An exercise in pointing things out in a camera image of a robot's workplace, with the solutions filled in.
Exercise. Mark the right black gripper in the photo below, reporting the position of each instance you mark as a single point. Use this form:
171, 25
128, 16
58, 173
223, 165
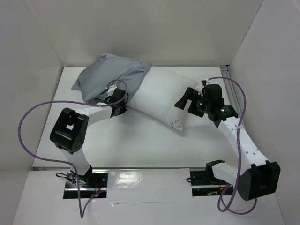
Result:
193, 104

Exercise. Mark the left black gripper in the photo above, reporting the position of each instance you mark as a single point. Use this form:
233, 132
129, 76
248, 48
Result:
123, 109

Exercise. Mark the grey pillowcase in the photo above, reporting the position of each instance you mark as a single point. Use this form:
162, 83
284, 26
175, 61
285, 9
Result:
107, 70

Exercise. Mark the white pillow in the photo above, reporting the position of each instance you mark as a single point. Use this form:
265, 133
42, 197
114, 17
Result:
159, 92

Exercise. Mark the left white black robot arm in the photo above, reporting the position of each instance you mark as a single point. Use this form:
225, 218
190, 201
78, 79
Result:
69, 131

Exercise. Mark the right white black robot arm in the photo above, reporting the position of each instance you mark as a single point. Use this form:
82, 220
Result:
258, 176

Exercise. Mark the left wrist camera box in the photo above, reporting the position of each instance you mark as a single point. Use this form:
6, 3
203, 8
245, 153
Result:
111, 88

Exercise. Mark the aluminium rail frame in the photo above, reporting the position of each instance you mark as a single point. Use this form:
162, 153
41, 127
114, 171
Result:
232, 89

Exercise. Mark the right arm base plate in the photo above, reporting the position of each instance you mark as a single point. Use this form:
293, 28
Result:
202, 185

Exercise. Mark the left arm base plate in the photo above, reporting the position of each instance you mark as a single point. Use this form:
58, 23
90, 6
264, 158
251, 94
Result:
96, 185

